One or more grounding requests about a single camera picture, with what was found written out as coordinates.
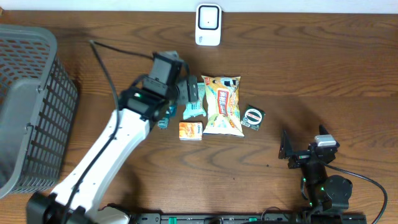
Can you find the green round-label packet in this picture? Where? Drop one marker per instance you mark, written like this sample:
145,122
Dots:
253,117

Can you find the yellow snack bag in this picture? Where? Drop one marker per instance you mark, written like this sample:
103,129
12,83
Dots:
222,97

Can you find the light teal small packet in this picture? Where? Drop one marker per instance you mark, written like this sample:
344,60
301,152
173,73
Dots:
196,108

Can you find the white barcode scanner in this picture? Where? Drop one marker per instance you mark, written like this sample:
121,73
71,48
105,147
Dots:
208,24

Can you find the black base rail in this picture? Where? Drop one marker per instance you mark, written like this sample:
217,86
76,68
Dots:
273,217

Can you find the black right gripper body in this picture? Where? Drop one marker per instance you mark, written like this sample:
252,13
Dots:
300,161

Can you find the teal mouthwash bottle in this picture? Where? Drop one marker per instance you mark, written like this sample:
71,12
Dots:
170,113

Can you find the grey plastic shopping basket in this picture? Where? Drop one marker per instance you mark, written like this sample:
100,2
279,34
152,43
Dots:
38,106

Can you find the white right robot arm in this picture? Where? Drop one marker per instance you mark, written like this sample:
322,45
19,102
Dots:
328,195

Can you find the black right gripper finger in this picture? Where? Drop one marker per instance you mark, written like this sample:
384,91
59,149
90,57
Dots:
322,130
286,150

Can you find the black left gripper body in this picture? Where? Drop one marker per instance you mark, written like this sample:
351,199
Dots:
183,91

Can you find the orange tissue pack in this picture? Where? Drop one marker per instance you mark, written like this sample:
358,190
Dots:
190,131

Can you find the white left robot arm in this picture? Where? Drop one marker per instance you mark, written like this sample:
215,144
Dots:
77,198

